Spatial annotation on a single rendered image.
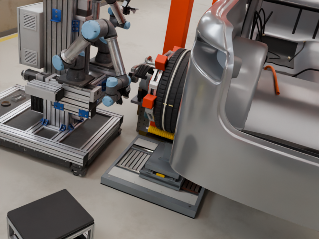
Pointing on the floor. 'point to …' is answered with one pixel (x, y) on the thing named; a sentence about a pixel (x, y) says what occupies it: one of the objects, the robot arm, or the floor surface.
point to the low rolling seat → (51, 219)
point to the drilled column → (142, 119)
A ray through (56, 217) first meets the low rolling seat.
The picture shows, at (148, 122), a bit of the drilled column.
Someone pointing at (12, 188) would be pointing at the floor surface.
